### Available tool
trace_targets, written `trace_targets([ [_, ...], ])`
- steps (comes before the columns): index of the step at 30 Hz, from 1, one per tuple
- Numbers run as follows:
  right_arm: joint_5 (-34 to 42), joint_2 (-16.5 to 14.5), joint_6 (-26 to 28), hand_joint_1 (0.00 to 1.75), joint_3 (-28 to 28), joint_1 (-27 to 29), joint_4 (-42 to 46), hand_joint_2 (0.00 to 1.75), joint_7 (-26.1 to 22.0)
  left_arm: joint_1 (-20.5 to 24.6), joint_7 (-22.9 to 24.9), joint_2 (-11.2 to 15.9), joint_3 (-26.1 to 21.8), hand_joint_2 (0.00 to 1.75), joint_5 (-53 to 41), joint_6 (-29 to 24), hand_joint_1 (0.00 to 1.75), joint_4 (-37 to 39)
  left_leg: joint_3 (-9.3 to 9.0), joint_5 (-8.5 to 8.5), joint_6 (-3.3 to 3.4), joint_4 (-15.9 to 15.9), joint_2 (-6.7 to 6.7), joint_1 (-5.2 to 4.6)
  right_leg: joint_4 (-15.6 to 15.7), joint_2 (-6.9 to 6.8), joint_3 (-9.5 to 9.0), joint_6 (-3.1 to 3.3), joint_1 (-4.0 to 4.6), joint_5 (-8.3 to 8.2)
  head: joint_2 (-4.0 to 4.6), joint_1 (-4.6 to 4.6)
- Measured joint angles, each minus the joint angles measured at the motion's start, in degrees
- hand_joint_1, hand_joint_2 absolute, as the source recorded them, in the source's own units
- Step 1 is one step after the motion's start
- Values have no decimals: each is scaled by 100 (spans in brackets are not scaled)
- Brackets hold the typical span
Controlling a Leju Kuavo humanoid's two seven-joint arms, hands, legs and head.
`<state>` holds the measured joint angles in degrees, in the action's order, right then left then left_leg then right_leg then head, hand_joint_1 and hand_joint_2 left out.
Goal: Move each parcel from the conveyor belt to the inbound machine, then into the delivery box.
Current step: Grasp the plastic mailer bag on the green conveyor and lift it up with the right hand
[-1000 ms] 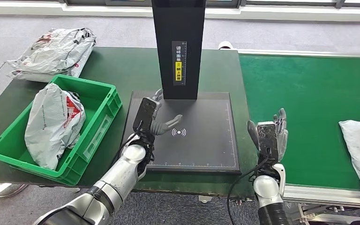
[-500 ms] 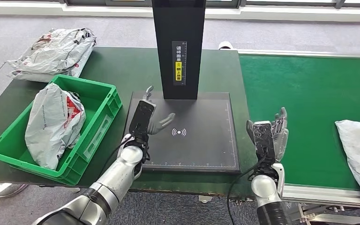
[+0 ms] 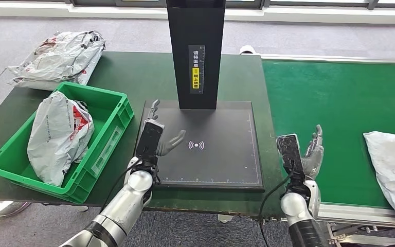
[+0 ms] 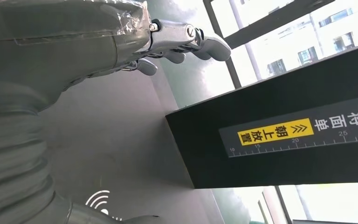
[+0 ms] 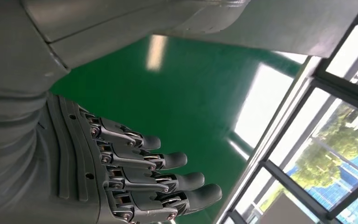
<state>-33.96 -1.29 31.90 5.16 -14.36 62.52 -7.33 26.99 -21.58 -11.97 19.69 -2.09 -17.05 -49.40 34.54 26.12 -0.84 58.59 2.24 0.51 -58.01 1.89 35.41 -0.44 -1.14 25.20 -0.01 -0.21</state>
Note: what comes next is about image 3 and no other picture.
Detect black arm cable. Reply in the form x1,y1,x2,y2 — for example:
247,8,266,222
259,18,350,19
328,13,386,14
258,172,294,247
99,157,143,214

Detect aluminium conveyor frame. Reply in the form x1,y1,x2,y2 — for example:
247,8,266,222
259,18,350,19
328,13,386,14
259,54,395,247

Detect black inbound scanner machine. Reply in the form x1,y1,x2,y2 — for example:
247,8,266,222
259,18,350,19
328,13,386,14
134,0,265,192

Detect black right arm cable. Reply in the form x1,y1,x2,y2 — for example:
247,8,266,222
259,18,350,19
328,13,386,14
258,172,294,247

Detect dark green table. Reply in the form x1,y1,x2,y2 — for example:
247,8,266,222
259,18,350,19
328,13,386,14
0,51,287,217

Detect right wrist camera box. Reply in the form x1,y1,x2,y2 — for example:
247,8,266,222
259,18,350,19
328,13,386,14
276,134,306,179

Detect flat grey parcel red dot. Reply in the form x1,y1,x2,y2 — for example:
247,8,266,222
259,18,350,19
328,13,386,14
7,63,98,92

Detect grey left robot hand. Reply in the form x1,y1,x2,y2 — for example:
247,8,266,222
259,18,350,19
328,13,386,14
148,99,187,157

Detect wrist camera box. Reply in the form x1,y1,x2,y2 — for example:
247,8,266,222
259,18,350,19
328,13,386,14
276,134,306,179
135,119,165,165

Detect grey parcel with brown tear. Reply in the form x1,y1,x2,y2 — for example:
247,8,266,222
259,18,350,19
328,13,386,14
363,131,395,226

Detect chrome table foot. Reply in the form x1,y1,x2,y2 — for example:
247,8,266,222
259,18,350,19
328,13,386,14
0,200,32,219

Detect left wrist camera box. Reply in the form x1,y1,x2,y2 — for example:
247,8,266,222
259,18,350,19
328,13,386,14
135,119,165,165

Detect white parcel black red print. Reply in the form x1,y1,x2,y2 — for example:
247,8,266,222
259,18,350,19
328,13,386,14
27,91,95,187

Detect yellow black ruler label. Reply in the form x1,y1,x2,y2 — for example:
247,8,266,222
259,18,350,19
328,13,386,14
188,45,205,94

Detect green plastic crate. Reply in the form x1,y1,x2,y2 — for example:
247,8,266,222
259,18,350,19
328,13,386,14
0,81,134,204

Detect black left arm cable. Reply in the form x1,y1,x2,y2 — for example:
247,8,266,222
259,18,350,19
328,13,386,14
99,157,143,214

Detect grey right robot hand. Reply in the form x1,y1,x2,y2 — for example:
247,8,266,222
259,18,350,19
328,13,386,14
301,124,324,181

